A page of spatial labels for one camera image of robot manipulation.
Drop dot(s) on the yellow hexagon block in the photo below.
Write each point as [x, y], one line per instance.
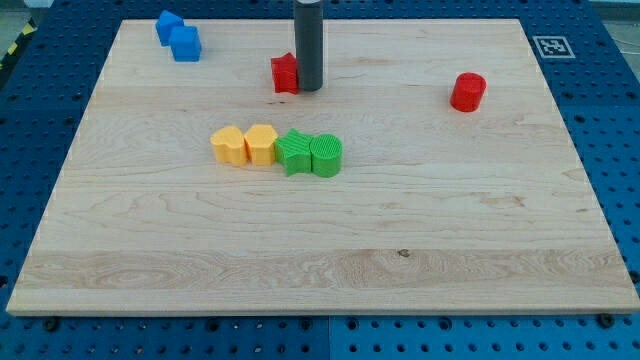
[260, 141]

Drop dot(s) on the red star block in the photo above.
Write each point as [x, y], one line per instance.
[284, 74]

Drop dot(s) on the green star block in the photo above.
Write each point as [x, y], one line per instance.
[293, 152]

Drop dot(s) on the red cylinder block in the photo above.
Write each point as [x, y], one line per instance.
[468, 91]

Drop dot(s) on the blue cube block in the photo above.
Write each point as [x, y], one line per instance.
[185, 44]

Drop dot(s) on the green cylinder block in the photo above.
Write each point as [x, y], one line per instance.
[326, 155]

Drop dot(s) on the wooden board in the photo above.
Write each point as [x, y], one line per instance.
[434, 211]

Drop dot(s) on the yellow heart block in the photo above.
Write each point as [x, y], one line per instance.
[229, 146]

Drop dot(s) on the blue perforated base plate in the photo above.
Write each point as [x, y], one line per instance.
[42, 104]

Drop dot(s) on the blue pentagon block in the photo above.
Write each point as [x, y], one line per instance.
[164, 25]

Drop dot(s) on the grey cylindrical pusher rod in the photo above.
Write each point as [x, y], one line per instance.
[308, 29]

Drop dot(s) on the fiducial marker tag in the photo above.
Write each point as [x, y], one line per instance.
[553, 47]

